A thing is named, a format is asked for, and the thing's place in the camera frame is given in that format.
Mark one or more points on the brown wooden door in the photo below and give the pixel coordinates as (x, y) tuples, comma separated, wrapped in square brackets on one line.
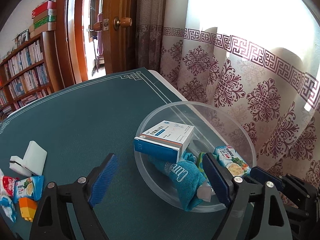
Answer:
[(119, 33)]

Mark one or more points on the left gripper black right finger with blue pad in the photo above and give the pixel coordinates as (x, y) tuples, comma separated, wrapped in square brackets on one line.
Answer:
[(254, 209)]

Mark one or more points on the wooden door frame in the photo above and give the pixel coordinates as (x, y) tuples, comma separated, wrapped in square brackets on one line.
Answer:
[(70, 42)]

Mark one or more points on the wooden bookshelf with books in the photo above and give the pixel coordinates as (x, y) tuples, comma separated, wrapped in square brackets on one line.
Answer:
[(31, 72)]

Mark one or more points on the teal table mat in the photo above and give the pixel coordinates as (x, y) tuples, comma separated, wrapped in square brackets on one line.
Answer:
[(80, 125)]

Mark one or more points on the clear plastic bowl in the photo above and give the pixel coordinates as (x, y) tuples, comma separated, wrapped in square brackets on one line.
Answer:
[(212, 128)]

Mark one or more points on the green packet in bowl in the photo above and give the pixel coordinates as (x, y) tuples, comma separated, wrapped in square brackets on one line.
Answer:
[(199, 163)]

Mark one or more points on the orange yellow toy brick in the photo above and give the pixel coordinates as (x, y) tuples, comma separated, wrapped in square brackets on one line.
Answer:
[(27, 208)]

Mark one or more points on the white sponge block black stripe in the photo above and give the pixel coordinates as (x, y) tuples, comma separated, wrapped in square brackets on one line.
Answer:
[(34, 158)]

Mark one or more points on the blue white medicine box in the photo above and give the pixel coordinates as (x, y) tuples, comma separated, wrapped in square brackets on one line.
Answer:
[(165, 141)]

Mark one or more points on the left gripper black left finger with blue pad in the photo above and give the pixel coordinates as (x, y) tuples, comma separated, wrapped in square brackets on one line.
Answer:
[(52, 219)]

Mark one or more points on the blue noodle snack packet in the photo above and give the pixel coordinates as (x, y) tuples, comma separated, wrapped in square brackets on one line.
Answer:
[(227, 157)]

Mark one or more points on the red white tissue packet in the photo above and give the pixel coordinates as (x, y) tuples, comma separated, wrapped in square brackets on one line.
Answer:
[(7, 185)]

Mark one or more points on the teal knit cloth pouch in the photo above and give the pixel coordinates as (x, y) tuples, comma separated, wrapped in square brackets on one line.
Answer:
[(186, 178)]

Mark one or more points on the patterned white maroon curtain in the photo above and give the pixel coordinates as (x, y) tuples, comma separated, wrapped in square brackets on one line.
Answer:
[(256, 60)]

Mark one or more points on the stacked boxes on bookshelf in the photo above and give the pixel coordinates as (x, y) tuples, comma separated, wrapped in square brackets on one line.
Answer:
[(44, 18)]

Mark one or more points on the brass wooden door knob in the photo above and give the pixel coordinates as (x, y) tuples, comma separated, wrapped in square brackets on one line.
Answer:
[(124, 22)]

